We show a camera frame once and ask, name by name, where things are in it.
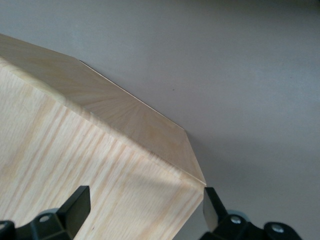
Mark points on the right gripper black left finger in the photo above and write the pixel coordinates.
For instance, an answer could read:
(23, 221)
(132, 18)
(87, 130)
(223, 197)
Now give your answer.
(75, 207)

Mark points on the light wooden drawer cabinet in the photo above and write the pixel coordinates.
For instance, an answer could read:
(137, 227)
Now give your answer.
(75, 150)

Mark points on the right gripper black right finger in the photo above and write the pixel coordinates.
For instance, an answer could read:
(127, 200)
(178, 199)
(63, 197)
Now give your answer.
(215, 212)

